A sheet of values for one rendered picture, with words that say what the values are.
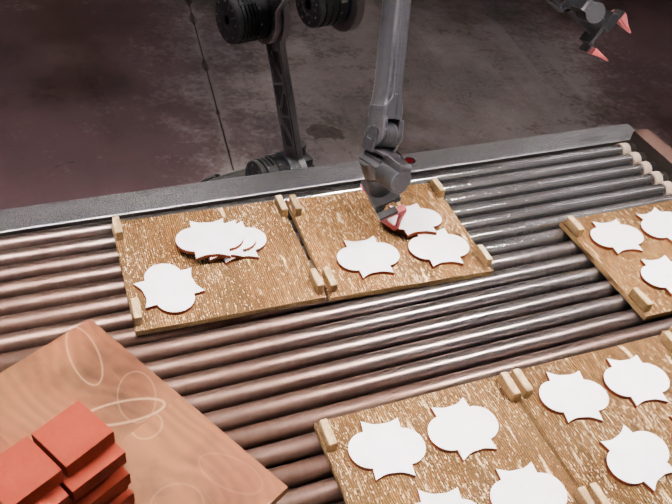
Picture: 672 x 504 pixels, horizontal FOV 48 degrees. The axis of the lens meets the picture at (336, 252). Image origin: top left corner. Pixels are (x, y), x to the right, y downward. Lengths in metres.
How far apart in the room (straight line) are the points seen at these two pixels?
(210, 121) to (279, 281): 2.30
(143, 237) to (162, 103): 2.31
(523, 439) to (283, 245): 0.69
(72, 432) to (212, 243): 0.83
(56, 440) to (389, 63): 1.07
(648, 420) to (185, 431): 0.91
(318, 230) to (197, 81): 2.51
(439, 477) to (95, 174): 2.50
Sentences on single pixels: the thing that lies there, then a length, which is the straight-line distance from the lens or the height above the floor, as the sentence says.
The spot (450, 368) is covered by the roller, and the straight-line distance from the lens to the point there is 1.61.
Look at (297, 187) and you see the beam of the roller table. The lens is 1.98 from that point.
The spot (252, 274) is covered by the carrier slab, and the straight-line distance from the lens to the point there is 1.69.
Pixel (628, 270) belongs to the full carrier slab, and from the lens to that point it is 1.97.
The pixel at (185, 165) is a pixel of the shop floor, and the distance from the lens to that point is 3.59.
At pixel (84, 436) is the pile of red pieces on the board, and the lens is 0.97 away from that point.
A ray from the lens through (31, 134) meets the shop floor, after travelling 3.86.
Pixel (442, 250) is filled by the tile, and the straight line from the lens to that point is 1.82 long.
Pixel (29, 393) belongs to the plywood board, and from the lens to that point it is 1.38.
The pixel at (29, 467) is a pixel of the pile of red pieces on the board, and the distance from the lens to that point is 0.96.
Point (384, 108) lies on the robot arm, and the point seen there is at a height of 1.26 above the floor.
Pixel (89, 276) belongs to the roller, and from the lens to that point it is 1.73.
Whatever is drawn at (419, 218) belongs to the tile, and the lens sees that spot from 1.88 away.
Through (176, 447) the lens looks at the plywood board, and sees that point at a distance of 1.28.
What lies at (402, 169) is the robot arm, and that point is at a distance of 1.65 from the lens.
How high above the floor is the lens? 2.11
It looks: 42 degrees down
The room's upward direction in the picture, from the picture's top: 9 degrees clockwise
